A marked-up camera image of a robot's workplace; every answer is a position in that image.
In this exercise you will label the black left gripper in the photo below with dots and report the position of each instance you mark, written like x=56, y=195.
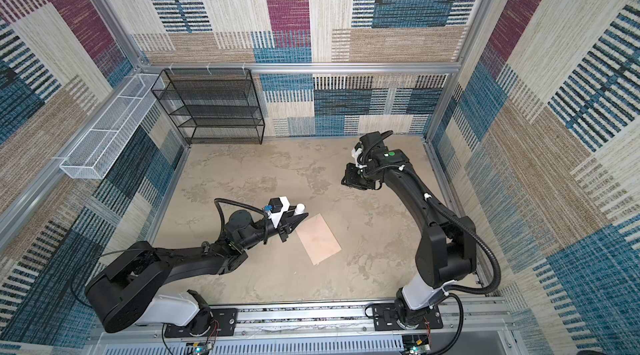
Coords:
x=289, y=224

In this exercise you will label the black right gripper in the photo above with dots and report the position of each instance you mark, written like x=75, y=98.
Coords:
x=351, y=180

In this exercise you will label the pink envelope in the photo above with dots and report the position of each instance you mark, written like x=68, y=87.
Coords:
x=317, y=239

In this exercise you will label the white glue stick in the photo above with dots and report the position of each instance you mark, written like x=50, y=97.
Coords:
x=299, y=209

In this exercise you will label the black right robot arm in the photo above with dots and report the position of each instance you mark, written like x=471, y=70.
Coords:
x=446, y=253

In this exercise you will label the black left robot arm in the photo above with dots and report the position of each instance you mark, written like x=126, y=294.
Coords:
x=122, y=292

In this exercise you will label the black wire shelf rack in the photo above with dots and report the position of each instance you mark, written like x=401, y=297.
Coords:
x=211, y=105

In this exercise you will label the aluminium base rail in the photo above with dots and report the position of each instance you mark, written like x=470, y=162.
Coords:
x=346, y=327

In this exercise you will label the white wire mesh basket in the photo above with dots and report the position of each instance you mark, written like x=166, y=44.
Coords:
x=96, y=153

